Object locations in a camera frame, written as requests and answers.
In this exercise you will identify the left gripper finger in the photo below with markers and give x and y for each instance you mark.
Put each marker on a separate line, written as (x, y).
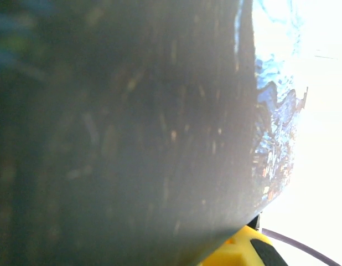
(237, 249)

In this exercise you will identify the starry night tin box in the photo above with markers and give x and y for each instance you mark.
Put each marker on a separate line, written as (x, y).
(132, 110)

